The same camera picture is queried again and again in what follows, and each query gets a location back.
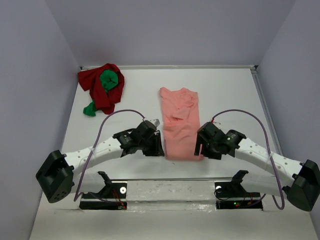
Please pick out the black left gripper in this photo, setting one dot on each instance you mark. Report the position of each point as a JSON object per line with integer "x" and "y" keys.
{"x": 157, "y": 150}

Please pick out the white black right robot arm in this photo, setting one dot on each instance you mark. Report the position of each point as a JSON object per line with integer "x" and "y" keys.
{"x": 298, "y": 182}

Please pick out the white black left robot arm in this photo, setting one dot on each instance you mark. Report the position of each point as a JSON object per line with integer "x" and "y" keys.
{"x": 62, "y": 174}

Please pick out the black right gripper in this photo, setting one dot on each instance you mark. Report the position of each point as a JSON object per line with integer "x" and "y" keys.
{"x": 212, "y": 155}

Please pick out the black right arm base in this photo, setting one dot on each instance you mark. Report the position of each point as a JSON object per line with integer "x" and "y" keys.
{"x": 237, "y": 197}

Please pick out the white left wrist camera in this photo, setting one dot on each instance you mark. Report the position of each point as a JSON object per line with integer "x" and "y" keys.
{"x": 155, "y": 122}

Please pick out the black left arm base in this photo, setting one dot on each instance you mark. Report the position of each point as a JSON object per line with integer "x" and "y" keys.
{"x": 114, "y": 200}

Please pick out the dark red t shirt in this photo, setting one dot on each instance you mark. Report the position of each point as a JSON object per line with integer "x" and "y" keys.
{"x": 102, "y": 87}

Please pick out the green t shirt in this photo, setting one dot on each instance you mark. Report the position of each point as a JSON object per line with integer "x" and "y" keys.
{"x": 105, "y": 82}

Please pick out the pink t shirt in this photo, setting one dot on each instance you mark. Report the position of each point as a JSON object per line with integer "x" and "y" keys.
{"x": 181, "y": 121}

